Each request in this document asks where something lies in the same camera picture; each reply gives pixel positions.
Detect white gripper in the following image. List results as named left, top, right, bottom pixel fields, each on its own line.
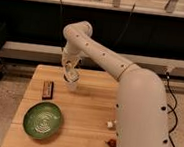
left=61, top=49, right=81, bottom=80

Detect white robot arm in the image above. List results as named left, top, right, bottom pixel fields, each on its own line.
left=61, top=21, right=169, bottom=147

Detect green ceramic bowl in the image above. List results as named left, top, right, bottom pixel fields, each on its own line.
left=23, top=102, right=63, bottom=140

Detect white sponge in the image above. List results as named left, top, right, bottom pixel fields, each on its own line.
left=106, top=121, right=114, bottom=129

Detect dark brown rectangular block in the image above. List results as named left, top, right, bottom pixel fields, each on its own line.
left=42, top=81, right=54, bottom=100

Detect small brown object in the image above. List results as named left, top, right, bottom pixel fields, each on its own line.
left=106, top=139, right=117, bottom=147

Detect black cable behind arm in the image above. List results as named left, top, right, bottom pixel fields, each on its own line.
left=111, top=1, right=136, bottom=52

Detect black power cable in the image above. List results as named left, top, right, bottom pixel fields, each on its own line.
left=156, top=70, right=184, bottom=147

